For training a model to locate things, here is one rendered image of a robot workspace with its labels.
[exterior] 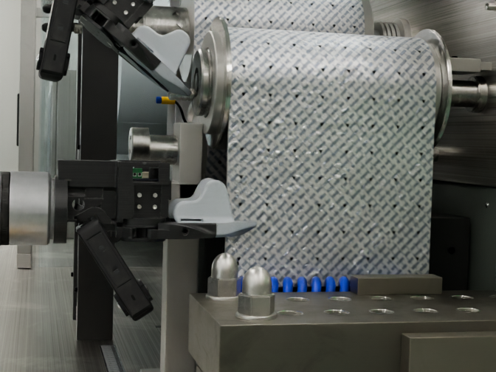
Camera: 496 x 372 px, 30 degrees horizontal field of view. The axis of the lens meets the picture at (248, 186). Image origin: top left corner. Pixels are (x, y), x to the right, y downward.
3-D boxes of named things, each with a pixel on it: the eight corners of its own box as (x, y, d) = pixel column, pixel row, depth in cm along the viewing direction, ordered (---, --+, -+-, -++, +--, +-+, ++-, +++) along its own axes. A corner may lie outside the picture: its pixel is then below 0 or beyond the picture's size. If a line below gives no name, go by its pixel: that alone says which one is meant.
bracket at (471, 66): (427, 73, 111) (428, 57, 111) (471, 75, 113) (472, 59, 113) (445, 71, 106) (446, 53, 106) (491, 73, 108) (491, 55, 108)
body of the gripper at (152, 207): (177, 163, 93) (55, 160, 90) (175, 247, 93) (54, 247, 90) (167, 160, 100) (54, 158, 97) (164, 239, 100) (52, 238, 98)
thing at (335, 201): (223, 294, 99) (227, 122, 98) (426, 291, 104) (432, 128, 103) (224, 294, 98) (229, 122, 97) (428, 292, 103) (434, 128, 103)
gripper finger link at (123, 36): (162, 59, 98) (99, 4, 97) (153, 70, 98) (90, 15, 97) (159, 64, 103) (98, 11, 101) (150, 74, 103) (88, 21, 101)
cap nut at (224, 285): (202, 294, 93) (204, 250, 92) (238, 294, 93) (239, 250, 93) (209, 301, 89) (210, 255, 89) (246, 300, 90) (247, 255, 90)
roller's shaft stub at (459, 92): (417, 111, 111) (418, 74, 111) (470, 113, 113) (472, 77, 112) (432, 110, 107) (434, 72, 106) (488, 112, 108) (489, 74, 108)
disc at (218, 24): (200, 148, 110) (203, 25, 110) (204, 148, 111) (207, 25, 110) (225, 149, 96) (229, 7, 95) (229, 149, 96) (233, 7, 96)
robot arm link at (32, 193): (8, 249, 89) (10, 240, 97) (56, 249, 90) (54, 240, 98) (9, 173, 89) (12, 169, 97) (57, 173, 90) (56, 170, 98)
